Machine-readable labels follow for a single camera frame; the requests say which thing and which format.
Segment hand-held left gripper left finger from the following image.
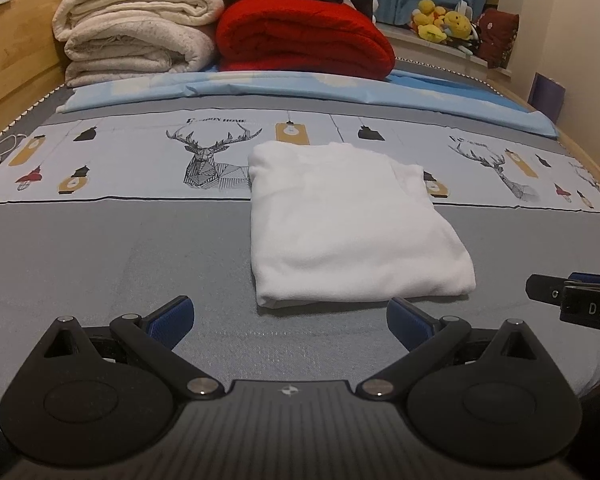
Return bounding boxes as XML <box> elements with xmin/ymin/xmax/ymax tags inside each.
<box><xmin>32</xmin><ymin>295</ymin><xmax>225</xmax><ymax>402</ymax></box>

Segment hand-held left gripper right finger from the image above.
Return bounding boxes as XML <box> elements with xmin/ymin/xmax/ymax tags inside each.
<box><xmin>356</xmin><ymin>297</ymin><xmax>543</xmax><ymax>402</ymax></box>

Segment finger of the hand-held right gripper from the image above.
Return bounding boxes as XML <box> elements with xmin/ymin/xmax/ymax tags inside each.
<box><xmin>525</xmin><ymin>272</ymin><xmax>600</xmax><ymax>307</ymax></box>

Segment white long-sleeve shirt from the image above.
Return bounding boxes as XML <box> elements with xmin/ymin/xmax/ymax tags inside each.
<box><xmin>247</xmin><ymin>141</ymin><xmax>477</xmax><ymax>310</ymax></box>

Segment purple paper bag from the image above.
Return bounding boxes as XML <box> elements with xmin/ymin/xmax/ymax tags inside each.
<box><xmin>528</xmin><ymin>72</ymin><xmax>567</xmax><ymax>124</ymax></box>

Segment light blue folded sheet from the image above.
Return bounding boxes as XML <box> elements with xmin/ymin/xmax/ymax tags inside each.
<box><xmin>55</xmin><ymin>68</ymin><xmax>560</xmax><ymax>139</ymax></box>

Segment dark red cushion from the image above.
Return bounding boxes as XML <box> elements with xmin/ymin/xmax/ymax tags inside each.
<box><xmin>477</xmin><ymin>7</ymin><xmax>521</xmax><ymax>69</ymax></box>

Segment grey window ledge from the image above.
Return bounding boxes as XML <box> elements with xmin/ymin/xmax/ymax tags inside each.
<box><xmin>375</xmin><ymin>22</ymin><xmax>512</xmax><ymax>80</ymax></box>

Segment yellow plush toy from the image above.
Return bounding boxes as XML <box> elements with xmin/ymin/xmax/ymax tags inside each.
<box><xmin>443</xmin><ymin>10</ymin><xmax>474</xmax><ymax>41</ymax></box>
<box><xmin>412</xmin><ymin>0</ymin><xmax>449</xmax><ymax>44</ymax></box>

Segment cream folded blanket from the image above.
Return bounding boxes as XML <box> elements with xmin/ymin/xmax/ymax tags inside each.
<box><xmin>52</xmin><ymin>0</ymin><xmax>227</xmax><ymax>87</ymax></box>

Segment red folded blanket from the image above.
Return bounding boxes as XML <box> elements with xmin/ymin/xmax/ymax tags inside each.
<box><xmin>215</xmin><ymin>0</ymin><xmax>397</xmax><ymax>82</ymax></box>

